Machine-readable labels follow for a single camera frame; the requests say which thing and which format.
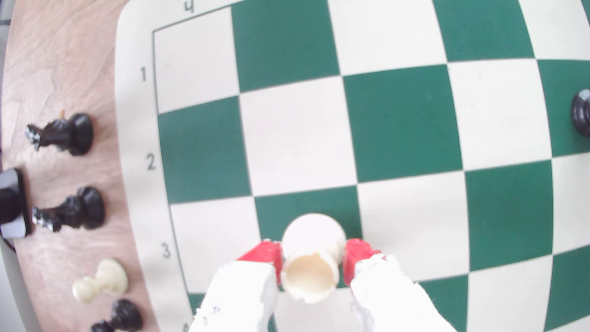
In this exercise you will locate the white pawn chess piece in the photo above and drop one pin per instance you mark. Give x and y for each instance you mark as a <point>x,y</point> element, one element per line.
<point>106,279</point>

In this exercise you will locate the black pawn chess piece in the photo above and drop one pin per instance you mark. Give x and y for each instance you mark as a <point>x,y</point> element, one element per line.
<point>122,317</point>
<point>582,113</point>

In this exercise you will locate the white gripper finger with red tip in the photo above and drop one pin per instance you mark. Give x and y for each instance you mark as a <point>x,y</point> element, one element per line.
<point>239,295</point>
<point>387,295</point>

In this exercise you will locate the black tall chess piece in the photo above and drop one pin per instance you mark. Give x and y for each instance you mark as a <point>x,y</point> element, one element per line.
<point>80,212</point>
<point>69,133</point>

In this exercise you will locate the green and white chessboard mat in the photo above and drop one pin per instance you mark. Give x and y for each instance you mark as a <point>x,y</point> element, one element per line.
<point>401,124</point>

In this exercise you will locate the black box object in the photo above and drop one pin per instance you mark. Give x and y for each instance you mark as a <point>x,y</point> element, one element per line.
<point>11,203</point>

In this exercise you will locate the moved white pawn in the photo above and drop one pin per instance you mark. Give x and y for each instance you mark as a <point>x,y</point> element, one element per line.
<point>313,239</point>

